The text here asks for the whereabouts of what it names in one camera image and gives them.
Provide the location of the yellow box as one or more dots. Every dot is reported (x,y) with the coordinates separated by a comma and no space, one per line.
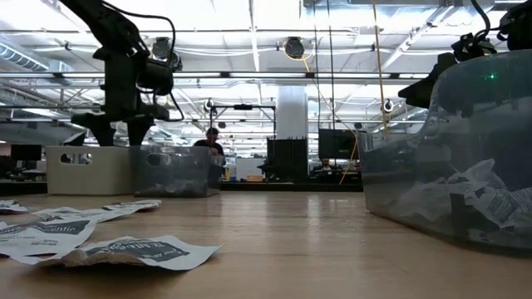
(254,178)

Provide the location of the long ceiling light rail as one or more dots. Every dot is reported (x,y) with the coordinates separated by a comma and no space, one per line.
(249,75)

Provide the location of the black cabinet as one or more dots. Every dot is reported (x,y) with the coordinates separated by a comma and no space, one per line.
(287,162)

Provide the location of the distant black rig frame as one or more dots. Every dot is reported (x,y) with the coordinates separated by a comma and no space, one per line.
(243,106)

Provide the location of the blue white bottle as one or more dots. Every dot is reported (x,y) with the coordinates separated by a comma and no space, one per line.
(232,173)

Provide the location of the white building column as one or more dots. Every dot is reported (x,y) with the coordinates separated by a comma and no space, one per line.
(292,112)

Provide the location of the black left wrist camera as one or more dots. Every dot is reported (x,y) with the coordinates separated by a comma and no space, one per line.
(156,76)

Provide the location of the silver ceiling duct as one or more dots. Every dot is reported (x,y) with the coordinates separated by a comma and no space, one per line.
(21,56)

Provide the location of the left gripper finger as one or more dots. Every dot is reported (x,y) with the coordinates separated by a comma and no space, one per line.
(139,128)
(99,128)

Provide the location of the light grey plastic bin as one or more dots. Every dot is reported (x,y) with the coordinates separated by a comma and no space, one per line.
(89,170)

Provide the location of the black monitor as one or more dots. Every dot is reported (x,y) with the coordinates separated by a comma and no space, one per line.
(26,152)
(337,143)

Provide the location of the person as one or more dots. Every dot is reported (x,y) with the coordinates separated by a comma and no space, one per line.
(212,139)
(326,164)

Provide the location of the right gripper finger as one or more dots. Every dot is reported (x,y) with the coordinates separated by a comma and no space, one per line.
(420,91)

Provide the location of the white alcohol wipe packet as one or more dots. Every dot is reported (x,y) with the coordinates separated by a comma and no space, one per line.
(10,206)
(137,251)
(41,236)
(83,214)
(503,205)
(420,201)
(471,172)
(133,204)
(162,191)

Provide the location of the brown translucent plastic bin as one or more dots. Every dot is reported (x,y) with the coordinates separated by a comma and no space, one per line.
(174,166)
(415,166)

